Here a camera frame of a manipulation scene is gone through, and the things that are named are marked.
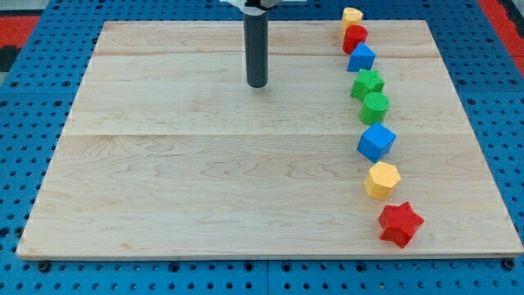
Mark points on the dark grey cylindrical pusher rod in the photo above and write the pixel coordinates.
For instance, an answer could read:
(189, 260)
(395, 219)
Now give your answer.
(256, 49)

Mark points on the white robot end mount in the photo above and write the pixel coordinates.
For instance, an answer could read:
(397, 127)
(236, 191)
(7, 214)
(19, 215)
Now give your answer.
(259, 7)

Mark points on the blue triangle block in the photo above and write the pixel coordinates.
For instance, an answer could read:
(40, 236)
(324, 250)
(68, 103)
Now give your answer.
(362, 57)

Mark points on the green star block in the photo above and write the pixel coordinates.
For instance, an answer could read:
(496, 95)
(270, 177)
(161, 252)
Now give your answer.
(367, 81)

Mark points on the red star block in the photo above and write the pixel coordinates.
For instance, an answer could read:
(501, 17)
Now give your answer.
(399, 223)

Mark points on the yellow heart block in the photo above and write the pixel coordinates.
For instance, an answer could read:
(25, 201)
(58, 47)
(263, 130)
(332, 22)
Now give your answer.
(350, 16)

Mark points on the red cylinder block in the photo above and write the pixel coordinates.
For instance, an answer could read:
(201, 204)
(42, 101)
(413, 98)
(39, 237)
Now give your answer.
(354, 35)

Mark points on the green cylinder block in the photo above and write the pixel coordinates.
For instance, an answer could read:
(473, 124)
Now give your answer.
(374, 108)

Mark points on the light wooden board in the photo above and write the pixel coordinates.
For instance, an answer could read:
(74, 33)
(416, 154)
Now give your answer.
(168, 155)

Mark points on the blue cube block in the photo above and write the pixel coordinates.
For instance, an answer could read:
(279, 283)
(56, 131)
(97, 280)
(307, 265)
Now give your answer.
(375, 142)

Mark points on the yellow hexagon block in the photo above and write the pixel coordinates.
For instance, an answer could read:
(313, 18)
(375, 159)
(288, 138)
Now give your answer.
(381, 180)

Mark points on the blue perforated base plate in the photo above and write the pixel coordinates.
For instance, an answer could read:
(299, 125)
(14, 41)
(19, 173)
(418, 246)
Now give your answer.
(39, 90)

